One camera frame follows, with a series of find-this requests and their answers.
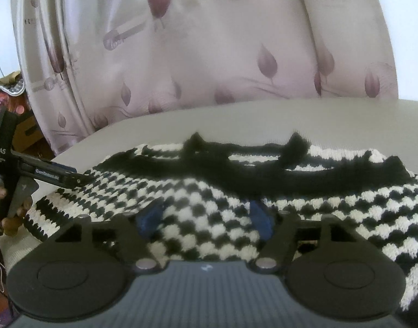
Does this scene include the pink leaf print curtain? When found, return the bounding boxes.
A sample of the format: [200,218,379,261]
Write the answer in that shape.
[9,0,401,158]

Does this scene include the cardboard box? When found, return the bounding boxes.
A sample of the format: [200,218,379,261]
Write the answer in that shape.
[11,114,46,155]

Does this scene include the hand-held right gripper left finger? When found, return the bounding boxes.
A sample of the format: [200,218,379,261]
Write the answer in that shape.
[54,203,167,274]

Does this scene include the black white striped knitted sweater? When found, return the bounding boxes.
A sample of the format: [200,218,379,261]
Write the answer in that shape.
[23,131,418,315]

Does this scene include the person's left hand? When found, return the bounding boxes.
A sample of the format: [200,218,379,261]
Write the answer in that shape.
[0,180,32,238]

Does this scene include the brown patterned bag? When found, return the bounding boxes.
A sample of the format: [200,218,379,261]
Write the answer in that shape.
[0,71,26,95]

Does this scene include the red floral cloth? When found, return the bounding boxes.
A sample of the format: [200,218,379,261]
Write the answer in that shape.
[0,90,36,121]

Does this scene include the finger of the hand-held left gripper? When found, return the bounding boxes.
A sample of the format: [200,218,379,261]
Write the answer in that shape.
[61,166,90,188]

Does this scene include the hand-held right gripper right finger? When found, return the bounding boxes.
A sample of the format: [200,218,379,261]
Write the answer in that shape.
[249,200,363,274]

